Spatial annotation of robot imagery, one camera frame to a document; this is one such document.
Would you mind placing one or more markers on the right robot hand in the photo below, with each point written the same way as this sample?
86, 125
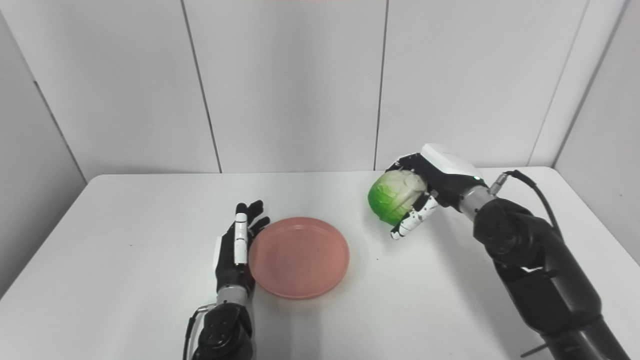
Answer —
440, 180

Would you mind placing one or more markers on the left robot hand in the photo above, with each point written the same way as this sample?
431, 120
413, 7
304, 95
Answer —
234, 255

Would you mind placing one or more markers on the green white cabbage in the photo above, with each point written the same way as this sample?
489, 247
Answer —
396, 198

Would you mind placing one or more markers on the pink plate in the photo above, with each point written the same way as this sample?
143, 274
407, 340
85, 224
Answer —
299, 257

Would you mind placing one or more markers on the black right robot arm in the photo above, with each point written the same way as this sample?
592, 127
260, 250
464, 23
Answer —
540, 270

